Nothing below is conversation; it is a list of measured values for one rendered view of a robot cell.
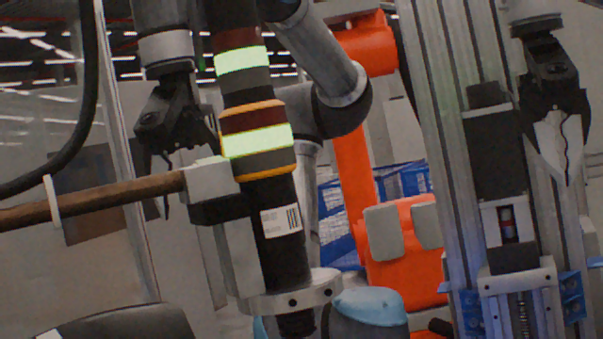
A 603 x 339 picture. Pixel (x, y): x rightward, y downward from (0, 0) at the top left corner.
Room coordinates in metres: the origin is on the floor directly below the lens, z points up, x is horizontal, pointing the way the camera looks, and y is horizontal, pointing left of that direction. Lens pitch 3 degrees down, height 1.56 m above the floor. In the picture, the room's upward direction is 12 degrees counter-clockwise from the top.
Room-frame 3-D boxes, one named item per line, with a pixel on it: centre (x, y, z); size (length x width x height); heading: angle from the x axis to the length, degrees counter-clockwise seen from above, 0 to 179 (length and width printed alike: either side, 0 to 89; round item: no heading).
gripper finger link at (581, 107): (0.92, -0.35, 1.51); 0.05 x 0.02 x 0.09; 79
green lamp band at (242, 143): (0.48, 0.02, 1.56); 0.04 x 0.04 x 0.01
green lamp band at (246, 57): (0.48, 0.02, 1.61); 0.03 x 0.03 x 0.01
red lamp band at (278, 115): (0.48, 0.02, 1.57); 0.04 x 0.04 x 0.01
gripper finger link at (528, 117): (0.93, -0.30, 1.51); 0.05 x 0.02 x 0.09; 79
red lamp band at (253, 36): (0.48, 0.02, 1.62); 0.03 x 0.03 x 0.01
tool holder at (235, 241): (0.48, 0.03, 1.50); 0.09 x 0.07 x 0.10; 112
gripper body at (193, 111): (1.06, 0.15, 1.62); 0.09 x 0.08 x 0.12; 167
